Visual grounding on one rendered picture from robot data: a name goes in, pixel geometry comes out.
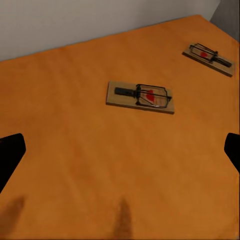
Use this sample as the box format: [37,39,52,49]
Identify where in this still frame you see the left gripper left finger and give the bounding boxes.
[0,133,26,193]

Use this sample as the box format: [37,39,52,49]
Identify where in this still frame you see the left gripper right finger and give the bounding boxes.
[224,133,240,172]

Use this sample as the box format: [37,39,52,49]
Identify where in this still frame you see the mousetrap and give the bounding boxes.
[106,80,175,114]
[182,41,238,78]

